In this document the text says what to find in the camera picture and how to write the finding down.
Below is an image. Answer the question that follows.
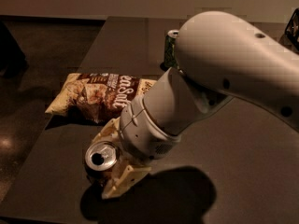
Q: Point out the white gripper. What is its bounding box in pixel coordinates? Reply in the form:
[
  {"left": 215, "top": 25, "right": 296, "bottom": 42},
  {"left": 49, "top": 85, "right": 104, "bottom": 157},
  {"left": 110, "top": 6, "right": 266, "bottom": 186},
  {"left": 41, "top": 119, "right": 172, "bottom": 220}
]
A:
[{"left": 92, "top": 95, "right": 181, "bottom": 200}]

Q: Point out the orange soda can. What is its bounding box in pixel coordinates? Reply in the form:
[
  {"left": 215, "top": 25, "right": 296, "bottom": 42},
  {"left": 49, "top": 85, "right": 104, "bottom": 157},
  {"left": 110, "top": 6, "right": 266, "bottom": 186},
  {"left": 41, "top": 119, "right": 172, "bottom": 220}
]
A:
[{"left": 84, "top": 141, "right": 119, "bottom": 183}]

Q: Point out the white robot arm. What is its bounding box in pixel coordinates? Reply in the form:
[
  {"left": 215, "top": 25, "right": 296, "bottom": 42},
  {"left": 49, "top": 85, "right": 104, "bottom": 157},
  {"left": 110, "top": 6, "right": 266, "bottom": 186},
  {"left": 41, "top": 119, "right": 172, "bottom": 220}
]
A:
[{"left": 85, "top": 11, "right": 299, "bottom": 199}]

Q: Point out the green soda can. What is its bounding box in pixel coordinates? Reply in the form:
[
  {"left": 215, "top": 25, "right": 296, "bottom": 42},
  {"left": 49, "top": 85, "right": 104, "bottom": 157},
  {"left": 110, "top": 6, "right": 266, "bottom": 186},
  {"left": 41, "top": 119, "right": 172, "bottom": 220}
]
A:
[{"left": 164, "top": 29, "right": 178, "bottom": 68}]

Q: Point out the sea salt chips bag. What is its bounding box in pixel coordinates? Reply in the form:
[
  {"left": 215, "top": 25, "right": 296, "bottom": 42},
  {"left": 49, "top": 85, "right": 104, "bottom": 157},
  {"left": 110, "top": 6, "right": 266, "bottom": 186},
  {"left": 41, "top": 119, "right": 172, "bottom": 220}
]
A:
[{"left": 45, "top": 73, "right": 156, "bottom": 123}]

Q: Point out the dark object at left edge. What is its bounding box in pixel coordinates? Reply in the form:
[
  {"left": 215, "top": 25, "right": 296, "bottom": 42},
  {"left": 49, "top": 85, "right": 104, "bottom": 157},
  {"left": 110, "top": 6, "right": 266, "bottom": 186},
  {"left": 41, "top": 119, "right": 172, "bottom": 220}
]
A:
[{"left": 0, "top": 21, "right": 27, "bottom": 78}]

